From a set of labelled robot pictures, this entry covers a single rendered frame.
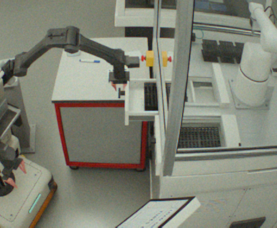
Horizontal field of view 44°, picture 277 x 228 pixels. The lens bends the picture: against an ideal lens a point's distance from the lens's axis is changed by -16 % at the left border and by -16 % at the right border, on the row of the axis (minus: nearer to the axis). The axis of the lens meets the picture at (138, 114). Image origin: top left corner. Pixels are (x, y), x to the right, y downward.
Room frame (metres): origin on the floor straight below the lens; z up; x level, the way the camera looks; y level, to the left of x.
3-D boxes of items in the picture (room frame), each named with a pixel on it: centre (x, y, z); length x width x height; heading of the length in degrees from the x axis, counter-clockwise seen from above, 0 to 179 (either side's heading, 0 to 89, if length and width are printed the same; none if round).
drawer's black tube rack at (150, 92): (1.53, -0.14, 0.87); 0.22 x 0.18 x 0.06; 92
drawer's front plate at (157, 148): (1.21, -0.09, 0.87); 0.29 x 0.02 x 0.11; 2
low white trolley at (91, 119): (1.92, 0.24, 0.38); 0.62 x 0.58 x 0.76; 2
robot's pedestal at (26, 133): (1.89, 0.98, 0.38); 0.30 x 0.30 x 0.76; 9
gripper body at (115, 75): (1.49, 0.10, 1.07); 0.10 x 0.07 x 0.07; 93
